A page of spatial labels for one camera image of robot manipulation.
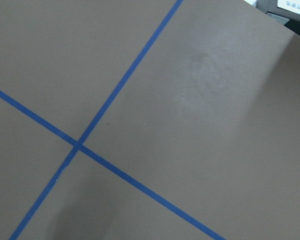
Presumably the black laptop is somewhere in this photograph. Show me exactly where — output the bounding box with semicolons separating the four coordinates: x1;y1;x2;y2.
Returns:
256;0;300;36

